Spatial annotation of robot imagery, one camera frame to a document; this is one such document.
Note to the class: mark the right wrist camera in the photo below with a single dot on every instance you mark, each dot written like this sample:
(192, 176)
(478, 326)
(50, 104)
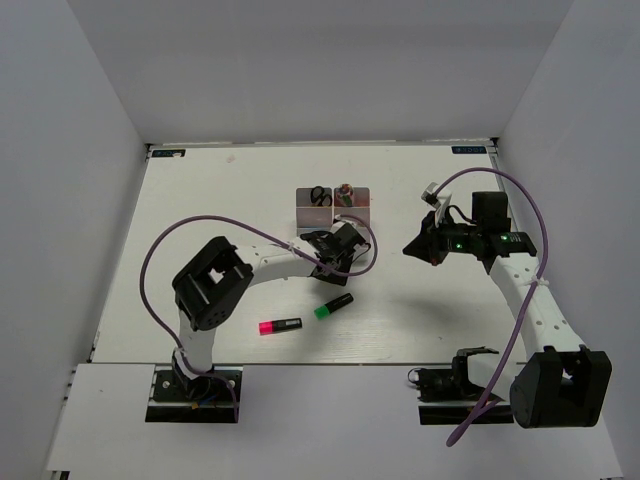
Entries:
(439, 198)

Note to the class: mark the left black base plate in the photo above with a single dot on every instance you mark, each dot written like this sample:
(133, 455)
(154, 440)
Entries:
(206, 401)

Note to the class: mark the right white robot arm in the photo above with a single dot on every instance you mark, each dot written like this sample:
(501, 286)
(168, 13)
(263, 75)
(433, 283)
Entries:
(563, 383)

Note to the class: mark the right white organizer box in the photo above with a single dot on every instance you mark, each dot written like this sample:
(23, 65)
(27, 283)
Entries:
(361, 210)

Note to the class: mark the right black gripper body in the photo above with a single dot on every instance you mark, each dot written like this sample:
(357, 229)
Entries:
(459, 238)

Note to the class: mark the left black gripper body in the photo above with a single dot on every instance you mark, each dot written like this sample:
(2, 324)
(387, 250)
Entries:
(335, 279)

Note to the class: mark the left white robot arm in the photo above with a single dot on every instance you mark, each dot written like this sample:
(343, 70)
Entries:
(211, 285)

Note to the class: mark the left white organizer box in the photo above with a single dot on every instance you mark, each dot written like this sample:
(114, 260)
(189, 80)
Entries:
(310, 218)

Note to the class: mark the right blue label sticker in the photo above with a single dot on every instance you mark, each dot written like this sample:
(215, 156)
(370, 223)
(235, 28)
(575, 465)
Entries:
(469, 150)

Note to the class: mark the pink black highlighter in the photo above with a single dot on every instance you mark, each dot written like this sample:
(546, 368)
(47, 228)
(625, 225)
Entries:
(279, 326)

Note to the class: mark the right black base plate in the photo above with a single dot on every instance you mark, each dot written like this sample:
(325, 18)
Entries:
(441, 400)

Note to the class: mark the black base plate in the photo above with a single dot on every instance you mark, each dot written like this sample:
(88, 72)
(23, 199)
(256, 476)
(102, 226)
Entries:
(206, 401)
(441, 400)

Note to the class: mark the white organizer box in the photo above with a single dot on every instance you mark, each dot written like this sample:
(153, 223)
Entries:
(310, 218)
(361, 210)

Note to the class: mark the left blue label sticker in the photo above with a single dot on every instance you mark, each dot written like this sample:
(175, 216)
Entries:
(168, 153)

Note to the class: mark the blue label sticker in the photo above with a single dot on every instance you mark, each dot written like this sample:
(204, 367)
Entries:
(469, 150)
(168, 153)

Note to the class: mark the green black highlighter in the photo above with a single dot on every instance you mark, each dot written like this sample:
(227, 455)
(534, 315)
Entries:
(332, 306)

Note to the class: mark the black handled scissors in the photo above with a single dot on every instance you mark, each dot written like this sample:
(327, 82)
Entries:
(320, 197)

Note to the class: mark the pink glue stick tube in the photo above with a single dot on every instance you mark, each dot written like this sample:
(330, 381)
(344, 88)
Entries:
(344, 195)

